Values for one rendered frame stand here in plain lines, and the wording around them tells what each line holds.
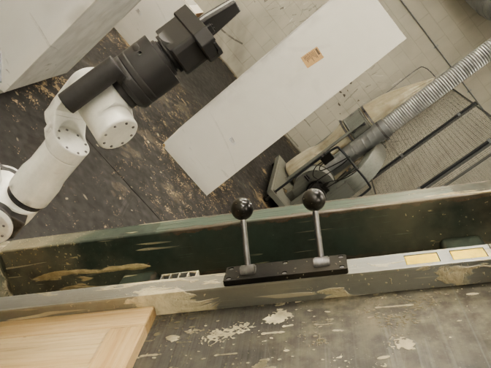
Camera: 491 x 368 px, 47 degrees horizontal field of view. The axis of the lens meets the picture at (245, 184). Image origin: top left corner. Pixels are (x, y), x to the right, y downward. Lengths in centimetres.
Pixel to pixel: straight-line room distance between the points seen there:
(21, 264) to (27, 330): 32
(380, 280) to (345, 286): 5
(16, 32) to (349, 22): 239
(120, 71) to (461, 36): 848
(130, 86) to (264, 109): 379
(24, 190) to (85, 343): 26
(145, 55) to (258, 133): 384
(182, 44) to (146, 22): 510
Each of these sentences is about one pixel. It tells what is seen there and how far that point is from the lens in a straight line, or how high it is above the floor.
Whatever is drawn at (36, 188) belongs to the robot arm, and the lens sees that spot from 96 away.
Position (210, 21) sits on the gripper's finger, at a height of 160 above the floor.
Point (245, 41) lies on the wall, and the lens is 902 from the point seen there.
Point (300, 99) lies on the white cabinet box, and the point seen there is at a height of 114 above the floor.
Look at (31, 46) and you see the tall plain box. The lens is 343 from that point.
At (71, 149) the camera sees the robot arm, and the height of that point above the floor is 132.
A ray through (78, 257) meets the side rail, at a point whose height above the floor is 104.
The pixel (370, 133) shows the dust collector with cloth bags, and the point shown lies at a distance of 645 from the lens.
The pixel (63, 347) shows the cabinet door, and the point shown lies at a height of 113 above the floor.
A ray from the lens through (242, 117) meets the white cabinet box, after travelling 466.
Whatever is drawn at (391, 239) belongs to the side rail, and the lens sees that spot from 115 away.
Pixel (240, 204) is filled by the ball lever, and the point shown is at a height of 145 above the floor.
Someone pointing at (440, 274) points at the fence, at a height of 164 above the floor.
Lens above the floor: 175
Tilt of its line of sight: 17 degrees down
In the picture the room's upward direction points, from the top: 52 degrees clockwise
